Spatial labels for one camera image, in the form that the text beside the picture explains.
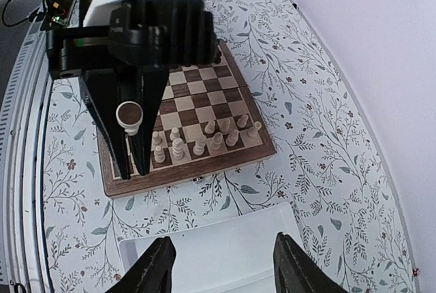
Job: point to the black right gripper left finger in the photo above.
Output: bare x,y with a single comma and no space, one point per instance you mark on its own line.
152,272

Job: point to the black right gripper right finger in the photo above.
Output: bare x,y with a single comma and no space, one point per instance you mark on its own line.
295,271

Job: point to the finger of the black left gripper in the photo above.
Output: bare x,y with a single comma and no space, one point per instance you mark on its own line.
102,91
150,87

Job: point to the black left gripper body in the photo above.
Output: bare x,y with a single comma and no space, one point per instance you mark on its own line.
72,51

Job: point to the cream chess pawn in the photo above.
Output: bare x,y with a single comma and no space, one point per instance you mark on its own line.
159,155
129,116
178,149

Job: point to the cream chess piece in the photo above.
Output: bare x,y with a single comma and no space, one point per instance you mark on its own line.
232,138
216,141
254,129
156,139

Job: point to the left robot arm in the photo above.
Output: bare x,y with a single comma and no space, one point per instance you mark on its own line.
122,53

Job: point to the wooden chess board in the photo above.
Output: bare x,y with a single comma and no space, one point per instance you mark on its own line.
198,102

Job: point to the white three-compartment plastic tray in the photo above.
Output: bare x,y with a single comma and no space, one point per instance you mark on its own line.
234,255

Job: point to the floral patterned table mat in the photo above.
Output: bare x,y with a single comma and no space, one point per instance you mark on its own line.
326,166

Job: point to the front aluminium rail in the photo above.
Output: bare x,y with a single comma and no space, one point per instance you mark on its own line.
40,196

